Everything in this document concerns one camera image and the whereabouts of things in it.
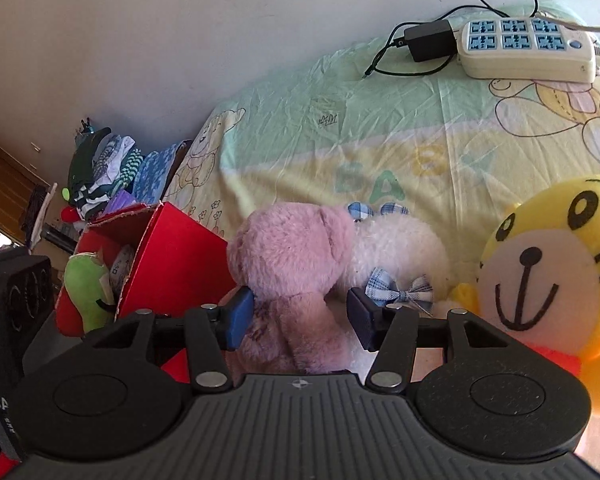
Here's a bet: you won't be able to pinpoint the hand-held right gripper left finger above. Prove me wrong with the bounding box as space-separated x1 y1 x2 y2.
82 287 257 395

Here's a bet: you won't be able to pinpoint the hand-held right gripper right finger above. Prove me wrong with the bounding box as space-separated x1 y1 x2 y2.
346 287 513 395

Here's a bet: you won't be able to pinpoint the white plush bunny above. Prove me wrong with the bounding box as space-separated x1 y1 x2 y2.
226 202 362 376

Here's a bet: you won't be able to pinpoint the white plush bunny plaid bow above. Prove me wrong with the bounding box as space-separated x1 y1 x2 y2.
331 201 453 376

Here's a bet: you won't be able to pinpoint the red cardboard box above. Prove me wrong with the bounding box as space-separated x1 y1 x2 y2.
55 201 231 386

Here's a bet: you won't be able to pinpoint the yellow tiger plush toy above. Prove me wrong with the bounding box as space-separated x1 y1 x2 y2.
450 175 600 418

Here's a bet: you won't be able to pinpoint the green plush toy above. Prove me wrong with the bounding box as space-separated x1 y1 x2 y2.
62 252 116 335

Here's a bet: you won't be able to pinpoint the wooden door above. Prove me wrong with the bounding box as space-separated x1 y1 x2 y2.
0 131 57 252

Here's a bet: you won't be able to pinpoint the pile of folded clothes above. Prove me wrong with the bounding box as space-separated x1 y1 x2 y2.
62 117 192 222

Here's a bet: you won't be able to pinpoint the black power adapter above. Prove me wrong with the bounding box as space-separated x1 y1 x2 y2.
404 20 457 63

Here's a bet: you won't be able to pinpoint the cream power strip blue sockets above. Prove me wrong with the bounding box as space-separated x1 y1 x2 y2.
455 16 599 84

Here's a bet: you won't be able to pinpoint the grey power strip cable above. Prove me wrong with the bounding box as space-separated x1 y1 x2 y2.
534 10 600 35

